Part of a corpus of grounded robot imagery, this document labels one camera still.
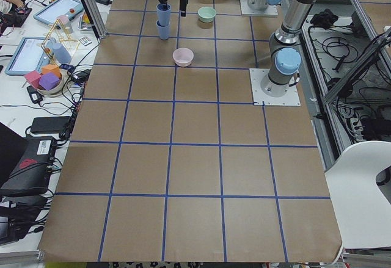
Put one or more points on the pink bowl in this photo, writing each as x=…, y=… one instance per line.
x=183, y=57

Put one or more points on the teach pendant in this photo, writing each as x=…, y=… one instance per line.
x=29, y=56
x=57, y=8

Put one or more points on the red yellow mango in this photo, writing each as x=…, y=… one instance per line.
x=85, y=20

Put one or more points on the bowl of foam cubes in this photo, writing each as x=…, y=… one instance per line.
x=48, y=82

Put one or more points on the aluminium frame post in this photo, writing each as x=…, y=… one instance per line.
x=94, y=16

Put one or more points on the blue cup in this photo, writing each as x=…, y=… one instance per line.
x=163, y=14
x=163, y=30

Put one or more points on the front teach pendant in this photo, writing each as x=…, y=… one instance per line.
x=29, y=56

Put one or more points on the rear teach pendant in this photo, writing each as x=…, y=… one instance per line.
x=57, y=8

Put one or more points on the white chair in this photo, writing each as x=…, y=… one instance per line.
x=361, y=209

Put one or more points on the black power adapter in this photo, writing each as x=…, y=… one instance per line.
x=104, y=2

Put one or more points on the green bowl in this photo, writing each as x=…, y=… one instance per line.
x=206, y=14

